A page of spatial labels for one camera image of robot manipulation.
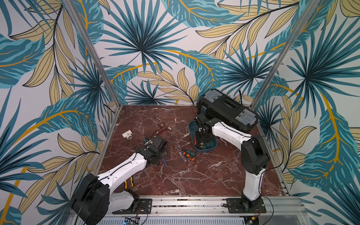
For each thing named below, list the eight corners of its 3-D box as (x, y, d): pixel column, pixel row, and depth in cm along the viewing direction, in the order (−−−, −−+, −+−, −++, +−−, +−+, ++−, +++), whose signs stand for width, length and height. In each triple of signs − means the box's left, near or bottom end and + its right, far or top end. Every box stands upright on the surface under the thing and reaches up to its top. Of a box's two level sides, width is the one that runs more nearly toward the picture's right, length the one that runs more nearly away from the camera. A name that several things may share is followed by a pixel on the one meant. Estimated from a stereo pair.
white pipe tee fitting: (122, 139, 101) (121, 136, 98) (124, 132, 105) (123, 129, 102) (131, 139, 101) (130, 137, 98) (133, 132, 105) (132, 129, 102)
